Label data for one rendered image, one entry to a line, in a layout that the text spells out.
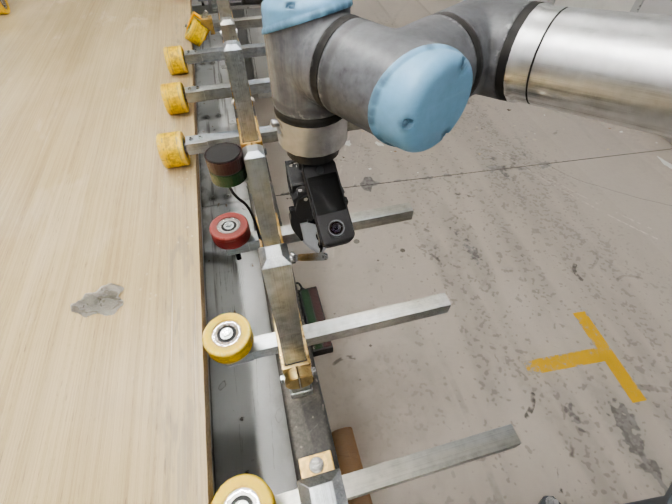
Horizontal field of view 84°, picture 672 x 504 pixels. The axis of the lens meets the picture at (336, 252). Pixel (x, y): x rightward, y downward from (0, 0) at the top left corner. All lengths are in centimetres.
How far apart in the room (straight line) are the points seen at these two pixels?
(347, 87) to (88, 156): 88
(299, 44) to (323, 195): 18
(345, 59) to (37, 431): 63
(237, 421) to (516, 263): 157
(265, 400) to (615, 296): 172
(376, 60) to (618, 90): 20
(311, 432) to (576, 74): 68
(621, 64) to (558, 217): 204
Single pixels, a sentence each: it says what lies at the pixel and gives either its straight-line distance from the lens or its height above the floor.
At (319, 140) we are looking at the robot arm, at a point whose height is 121.
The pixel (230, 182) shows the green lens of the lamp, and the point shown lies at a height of 107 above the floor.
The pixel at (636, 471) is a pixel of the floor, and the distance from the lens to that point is 181.
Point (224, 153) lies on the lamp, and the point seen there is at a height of 111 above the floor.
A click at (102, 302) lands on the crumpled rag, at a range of 76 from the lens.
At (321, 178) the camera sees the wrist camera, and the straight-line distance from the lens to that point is 50.
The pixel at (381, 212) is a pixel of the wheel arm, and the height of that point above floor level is 86.
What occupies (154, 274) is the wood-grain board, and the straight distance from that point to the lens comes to 78.
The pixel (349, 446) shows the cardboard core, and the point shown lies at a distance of 142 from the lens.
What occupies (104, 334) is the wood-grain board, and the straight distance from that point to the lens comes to 74.
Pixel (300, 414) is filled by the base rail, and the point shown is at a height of 70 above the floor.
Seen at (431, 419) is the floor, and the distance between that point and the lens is 156.
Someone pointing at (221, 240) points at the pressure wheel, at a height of 90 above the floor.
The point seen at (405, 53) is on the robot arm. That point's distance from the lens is 35.
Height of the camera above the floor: 147
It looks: 50 degrees down
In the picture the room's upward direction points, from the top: straight up
